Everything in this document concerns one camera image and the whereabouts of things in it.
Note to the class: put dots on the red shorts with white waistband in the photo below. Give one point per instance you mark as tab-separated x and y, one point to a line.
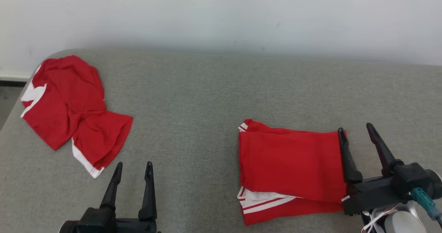
62	105

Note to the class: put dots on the red jersey with white stripes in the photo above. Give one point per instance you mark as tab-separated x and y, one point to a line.
290	164

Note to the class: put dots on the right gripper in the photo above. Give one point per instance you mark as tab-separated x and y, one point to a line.
373	195

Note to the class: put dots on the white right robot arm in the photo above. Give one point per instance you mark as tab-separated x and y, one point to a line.
400	224

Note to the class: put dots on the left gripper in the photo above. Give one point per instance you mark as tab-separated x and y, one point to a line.
103	224

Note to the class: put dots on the white skirting board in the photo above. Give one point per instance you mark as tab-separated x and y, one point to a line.
13	75

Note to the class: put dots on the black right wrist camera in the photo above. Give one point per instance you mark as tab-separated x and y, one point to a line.
414	177

